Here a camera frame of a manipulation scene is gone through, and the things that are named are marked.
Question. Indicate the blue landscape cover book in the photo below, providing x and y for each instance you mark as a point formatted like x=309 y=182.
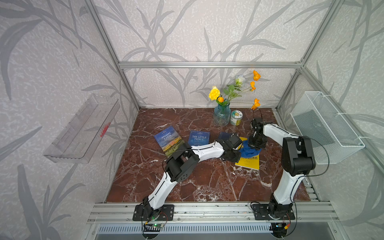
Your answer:
x=169 y=140

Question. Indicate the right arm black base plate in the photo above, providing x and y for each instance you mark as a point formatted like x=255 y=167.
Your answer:
x=262 y=212

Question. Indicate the blue cleaning cloth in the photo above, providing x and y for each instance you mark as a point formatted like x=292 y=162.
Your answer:
x=248 y=152

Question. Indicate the white wire mesh basket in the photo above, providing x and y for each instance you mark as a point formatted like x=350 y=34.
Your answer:
x=332 y=136

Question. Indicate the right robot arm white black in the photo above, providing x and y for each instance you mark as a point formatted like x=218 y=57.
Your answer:
x=297 y=161

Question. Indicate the aluminium front rail frame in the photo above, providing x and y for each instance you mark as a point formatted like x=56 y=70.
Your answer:
x=213 y=212

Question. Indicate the glass vase with flowers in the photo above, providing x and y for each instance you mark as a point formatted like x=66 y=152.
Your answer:
x=224 y=97

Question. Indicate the dark navy book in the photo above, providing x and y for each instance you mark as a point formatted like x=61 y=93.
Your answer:
x=224 y=136

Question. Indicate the yellow cover book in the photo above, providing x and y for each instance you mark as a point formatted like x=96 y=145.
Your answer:
x=252 y=163

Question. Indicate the blue Little Prince book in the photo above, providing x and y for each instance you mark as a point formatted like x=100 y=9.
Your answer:
x=199 y=138

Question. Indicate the green labelled tin can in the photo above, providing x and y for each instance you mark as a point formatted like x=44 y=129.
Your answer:
x=236 y=117

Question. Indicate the clear plastic wall shelf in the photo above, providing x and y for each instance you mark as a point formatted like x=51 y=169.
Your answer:
x=79 y=140

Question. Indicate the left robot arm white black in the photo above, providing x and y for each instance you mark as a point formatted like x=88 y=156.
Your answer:
x=181 y=164

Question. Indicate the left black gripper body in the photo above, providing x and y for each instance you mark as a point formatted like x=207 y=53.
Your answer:
x=233 y=157

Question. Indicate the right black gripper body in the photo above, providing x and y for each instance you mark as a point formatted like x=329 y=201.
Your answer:
x=256 y=142

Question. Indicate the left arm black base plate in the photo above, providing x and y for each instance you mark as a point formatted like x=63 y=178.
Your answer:
x=146 y=213

